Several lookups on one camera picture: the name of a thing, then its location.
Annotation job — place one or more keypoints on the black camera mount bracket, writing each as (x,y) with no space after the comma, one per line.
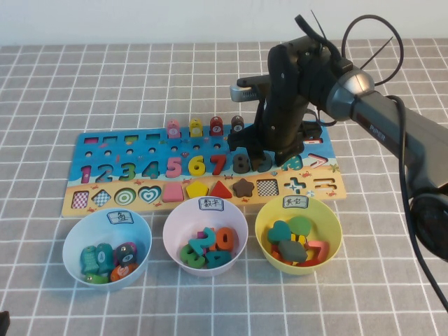
(253,81)

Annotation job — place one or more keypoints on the yellow fish peg six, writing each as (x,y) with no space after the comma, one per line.
(195,129)

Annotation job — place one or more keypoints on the pink wooden greater-than sign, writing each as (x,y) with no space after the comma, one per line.
(320,246)

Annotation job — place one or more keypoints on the pink wooden number five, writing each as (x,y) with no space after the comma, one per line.
(173,171)

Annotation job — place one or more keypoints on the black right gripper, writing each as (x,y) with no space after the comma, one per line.
(283,122)

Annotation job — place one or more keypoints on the yellow plastic bowl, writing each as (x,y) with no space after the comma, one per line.
(325,220)

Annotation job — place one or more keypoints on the orange wooden number ten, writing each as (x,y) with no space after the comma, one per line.
(227,239)

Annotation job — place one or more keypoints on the yellow wooden sign piece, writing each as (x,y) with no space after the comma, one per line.
(299,238)

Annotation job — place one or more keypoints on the teal wooden fish four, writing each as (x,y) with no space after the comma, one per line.
(104,258)

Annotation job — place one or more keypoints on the brown wooden star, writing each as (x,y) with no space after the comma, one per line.
(243,188)

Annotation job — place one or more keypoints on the pink fish peg five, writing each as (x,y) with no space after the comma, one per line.
(173,130)

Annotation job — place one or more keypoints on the red wooden number seven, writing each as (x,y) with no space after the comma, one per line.
(220,164)

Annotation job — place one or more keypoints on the red wooden sign piece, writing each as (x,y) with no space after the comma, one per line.
(309,262)

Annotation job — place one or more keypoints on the orange wooden shape piece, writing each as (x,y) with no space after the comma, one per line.
(276,255)

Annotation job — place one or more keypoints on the yellow wooden number six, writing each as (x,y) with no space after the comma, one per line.
(196,169)

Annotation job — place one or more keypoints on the teal patterned wooden fish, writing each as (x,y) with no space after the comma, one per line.
(88,260)

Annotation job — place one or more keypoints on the red wooden triangle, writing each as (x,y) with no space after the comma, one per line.
(220,192)

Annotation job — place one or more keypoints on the dark grey wooden number nine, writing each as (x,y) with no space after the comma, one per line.
(270,161)

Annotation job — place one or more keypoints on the orange wooden fish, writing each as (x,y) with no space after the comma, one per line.
(122,273)

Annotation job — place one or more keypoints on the grey wooden diamond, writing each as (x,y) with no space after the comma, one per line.
(293,251)

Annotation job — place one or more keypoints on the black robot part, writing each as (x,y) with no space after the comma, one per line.
(3,323)

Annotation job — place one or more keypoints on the grey wooden fish nine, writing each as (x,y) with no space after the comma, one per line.
(125,255)

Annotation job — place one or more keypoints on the black zip tie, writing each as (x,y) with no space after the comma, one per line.
(320,26)
(379,52)

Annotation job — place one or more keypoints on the brown wooden number eight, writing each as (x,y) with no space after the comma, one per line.
(241,168)

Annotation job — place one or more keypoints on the green wooden fish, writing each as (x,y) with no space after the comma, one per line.
(96,279)

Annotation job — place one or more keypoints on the paper label on blue bowl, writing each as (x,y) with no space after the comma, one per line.
(120,217)

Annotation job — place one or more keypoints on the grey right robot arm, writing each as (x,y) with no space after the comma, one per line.
(385,129)

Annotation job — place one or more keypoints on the pink wooden trapezoid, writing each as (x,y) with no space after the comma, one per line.
(172,194)

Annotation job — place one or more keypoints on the green wooden circle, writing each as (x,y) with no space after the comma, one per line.
(300,225)

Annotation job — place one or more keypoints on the green wooden number three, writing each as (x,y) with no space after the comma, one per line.
(189,259)

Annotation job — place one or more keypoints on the yellow wooden pentagon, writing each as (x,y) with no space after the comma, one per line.
(197,190)

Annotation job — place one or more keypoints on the red fish peg seven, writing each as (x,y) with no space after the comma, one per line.
(216,127)

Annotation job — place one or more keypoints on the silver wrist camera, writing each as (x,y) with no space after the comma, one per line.
(245,94)

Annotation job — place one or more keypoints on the teal wooden number two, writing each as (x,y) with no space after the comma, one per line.
(199,243)

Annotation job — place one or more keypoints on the paper label on yellow bowl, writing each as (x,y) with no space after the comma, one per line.
(295,203)

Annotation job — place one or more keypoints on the paper label on pink bowl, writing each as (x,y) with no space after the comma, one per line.
(211,204)

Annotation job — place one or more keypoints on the purple wooden number one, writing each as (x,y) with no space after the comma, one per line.
(201,235)

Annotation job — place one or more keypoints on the pink plastic bowl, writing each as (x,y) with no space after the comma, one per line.
(182,220)

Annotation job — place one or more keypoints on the grey checked tablecloth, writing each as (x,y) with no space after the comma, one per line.
(350,297)

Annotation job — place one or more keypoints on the blue wooden number puzzle board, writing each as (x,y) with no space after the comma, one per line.
(140,148)

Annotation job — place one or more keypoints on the teal wooden heart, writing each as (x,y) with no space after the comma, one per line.
(278,232)

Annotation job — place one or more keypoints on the brown fish peg eight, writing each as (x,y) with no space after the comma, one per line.
(237,126)

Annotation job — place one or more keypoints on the light blue plastic bowl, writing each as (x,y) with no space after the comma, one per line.
(80,234)

